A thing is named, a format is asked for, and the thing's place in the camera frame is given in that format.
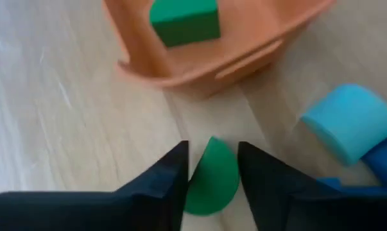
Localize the orange plastic bin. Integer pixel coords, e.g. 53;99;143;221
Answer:
102;0;338;98

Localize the light blue cylinder block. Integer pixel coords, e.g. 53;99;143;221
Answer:
300;83;387;167

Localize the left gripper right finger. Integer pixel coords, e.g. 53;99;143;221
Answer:
237;141;387;231

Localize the green half-round block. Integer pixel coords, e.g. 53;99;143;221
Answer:
182;135;241;217

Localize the large green cube block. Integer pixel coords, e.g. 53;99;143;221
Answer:
148;0;221;49

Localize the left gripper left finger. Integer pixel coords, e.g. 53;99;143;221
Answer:
0;140;190;231

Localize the blue wooden block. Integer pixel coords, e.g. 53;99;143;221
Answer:
315;177;387;197
361;133;387;190

